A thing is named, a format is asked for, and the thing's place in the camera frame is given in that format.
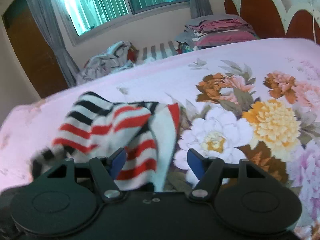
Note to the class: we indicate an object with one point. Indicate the stack of pink folded bedding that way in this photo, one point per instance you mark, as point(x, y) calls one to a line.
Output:
point(215, 30)

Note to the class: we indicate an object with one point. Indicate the pink floral bed sheet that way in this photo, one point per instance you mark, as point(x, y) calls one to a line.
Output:
point(255, 105)

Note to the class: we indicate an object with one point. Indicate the striped knit children's sweater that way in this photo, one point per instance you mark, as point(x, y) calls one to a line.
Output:
point(96, 127)

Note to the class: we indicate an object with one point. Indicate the brown wooden door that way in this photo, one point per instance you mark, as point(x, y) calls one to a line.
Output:
point(34, 54)

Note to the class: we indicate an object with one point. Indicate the red and white headboard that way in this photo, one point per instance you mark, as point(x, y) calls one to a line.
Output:
point(271, 19)

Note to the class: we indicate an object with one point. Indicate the left grey curtain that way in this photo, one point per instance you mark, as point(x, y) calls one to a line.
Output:
point(44, 16)

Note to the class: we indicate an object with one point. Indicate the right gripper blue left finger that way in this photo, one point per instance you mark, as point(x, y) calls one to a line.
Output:
point(104, 171)

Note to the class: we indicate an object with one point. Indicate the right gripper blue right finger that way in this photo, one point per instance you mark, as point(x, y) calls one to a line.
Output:
point(208, 172)

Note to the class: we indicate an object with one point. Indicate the pile of grey clothes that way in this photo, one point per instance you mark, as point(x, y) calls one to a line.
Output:
point(118, 57)

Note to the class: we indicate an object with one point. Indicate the window with green curtain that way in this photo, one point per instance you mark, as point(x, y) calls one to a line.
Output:
point(85, 19)

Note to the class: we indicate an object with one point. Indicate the colourful floral cloth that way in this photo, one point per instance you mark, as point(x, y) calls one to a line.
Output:
point(185, 48)

